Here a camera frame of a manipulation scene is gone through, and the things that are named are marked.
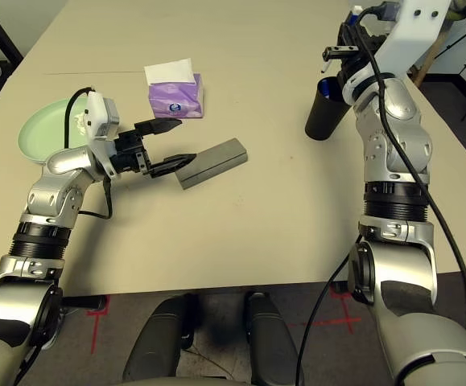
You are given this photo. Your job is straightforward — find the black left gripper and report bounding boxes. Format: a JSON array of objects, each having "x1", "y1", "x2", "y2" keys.
[{"x1": 109, "y1": 117, "x2": 199, "y2": 179}]

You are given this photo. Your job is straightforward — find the black table foot bar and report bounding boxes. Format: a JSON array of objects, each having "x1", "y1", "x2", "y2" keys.
[{"x1": 61, "y1": 295, "x2": 109, "y2": 311}]

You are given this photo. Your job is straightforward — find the grey robot right leg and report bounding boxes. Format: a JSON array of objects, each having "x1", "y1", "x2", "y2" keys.
[{"x1": 243, "y1": 291, "x2": 305, "y2": 386}]

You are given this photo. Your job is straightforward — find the light green plate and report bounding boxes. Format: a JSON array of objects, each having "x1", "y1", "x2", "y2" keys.
[{"x1": 18, "y1": 99, "x2": 92, "y2": 165}]

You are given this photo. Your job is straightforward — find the white tissue sheet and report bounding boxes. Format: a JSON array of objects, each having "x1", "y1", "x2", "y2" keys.
[{"x1": 143, "y1": 58, "x2": 196, "y2": 86}]

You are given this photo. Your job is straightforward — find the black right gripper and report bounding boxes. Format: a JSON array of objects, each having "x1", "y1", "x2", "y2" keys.
[{"x1": 323, "y1": 21, "x2": 388, "y2": 82}]

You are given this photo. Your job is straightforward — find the white and blue pen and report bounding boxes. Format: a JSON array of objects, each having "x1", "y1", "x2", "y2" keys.
[{"x1": 320, "y1": 5, "x2": 365, "y2": 75}]

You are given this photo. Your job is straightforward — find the grey robot left leg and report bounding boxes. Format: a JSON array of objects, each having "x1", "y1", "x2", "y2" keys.
[{"x1": 122, "y1": 295, "x2": 198, "y2": 381}]

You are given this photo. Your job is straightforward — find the grey glasses case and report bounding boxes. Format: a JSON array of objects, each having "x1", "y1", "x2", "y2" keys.
[{"x1": 175, "y1": 138, "x2": 250, "y2": 191}]

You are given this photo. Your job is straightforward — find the wooden stool green seat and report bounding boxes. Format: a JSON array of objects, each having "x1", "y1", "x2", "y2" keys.
[{"x1": 407, "y1": 0, "x2": 466, "y2": 88}]

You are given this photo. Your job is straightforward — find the grey robot leg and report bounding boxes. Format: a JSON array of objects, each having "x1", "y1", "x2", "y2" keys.
[
  {"x1": 243, "y1": 291, "x2": 305, "y2": 386},
  {"x1": 122, "y1": 295, "x2": 198, "y2": 381}
]

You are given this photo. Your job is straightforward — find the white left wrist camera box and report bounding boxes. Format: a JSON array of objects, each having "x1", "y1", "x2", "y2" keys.
[{"x1": 84, "y1": 89, "x2": 121, "y2": 180}]

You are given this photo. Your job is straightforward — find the purple tissue box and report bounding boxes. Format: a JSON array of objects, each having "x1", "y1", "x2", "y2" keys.
[{"x1": 147, "y1": 72, "x2": 206, "y2": 121}]

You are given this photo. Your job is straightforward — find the black plastic cup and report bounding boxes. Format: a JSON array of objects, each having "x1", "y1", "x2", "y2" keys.
[{"x1": 304, "y1": 76, "x2": 353, "y2": 142}]

